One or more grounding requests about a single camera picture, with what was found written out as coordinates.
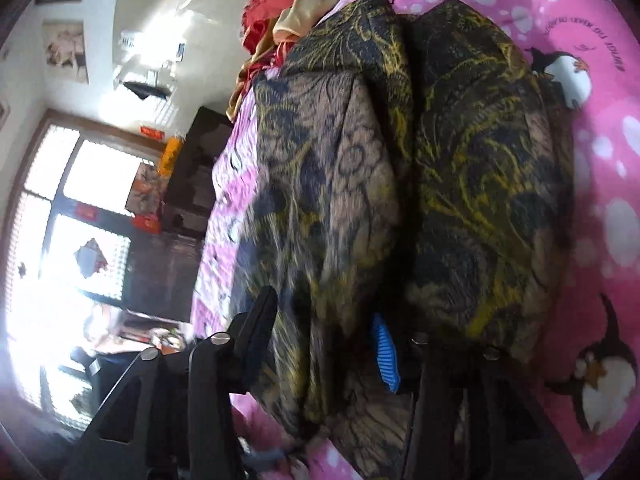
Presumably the dark wooden desk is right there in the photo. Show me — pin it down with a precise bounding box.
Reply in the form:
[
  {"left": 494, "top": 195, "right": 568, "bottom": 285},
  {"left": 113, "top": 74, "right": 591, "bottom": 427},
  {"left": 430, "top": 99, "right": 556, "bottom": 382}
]
[{"left": 120, "top": 232, "right": 206, "bottom": 321}]

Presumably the dark hanging lamp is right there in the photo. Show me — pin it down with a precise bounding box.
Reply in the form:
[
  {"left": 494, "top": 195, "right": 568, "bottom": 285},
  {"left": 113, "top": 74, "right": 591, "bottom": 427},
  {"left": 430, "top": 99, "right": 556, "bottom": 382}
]
[{"left": 115, "top": 30, "right": 187, "bottom": 102}]

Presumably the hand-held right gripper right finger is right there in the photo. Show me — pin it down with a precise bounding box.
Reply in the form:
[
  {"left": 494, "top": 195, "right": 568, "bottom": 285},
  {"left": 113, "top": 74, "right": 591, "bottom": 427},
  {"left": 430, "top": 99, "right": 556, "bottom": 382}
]
[{"left": 372, "top": 312, "right": 586, "bottom": 480}]

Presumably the pink penguin print blanket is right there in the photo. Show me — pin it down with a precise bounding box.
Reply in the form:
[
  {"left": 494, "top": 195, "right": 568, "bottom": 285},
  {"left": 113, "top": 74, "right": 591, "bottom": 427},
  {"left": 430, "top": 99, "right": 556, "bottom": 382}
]
[{"left": 190, "top": 0, "right": 640, "bottom": 480}]

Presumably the floral picture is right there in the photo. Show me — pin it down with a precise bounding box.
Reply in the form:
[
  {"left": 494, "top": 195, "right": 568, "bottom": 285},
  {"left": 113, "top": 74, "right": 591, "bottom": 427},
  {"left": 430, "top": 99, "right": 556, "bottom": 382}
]
[{"left": 125, "top": 162, "right": 161, "bottom": 216}]

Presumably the window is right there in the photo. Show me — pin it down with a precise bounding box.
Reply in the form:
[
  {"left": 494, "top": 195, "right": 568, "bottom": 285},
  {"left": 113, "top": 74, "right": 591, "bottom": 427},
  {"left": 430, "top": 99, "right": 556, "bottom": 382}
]
[{"left": 0, "top": 110, "right": 168, "bottom": 431}]

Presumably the red gold quilt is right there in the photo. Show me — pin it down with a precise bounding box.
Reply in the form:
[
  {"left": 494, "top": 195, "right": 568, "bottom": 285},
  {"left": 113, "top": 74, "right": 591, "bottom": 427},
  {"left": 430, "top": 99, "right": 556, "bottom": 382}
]
[{"left": 230, "top": 0, "right": 361, "bottom": 121}]

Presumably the wall poster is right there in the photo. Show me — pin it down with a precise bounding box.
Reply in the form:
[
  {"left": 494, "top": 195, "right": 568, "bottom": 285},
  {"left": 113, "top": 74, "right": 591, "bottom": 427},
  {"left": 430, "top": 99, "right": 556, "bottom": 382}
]
[{"left": 42, "top": 20, "right": 91, "bottom": 86}]

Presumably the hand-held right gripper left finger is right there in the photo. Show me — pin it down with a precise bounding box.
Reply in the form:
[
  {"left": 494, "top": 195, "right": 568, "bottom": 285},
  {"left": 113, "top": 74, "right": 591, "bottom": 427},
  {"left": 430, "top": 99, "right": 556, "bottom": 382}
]
[{"left": 60, "top": 285, "right": 281, "bottom": 480}]

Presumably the cluttered side table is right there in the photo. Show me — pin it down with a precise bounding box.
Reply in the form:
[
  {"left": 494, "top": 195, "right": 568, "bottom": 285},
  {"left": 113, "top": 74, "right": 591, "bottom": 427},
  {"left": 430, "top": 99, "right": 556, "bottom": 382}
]
[{"left": 85, "top": 305, "right": 196, "bottom": 361}]

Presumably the diamond paper window decoration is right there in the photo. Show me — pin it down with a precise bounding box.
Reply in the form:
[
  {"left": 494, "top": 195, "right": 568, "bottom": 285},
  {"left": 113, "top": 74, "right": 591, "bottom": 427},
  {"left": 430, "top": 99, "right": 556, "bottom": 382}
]
[{"left": 72, "top": 237, "right": 108, "bottom": 281}]

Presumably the brown yellow patterned garment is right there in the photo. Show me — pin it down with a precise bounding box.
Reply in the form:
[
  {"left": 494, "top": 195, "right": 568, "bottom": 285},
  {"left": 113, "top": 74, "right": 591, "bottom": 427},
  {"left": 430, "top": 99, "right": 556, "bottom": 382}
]
[{"left": 235, "top": 0, "right": 576, "bottom": 480}]

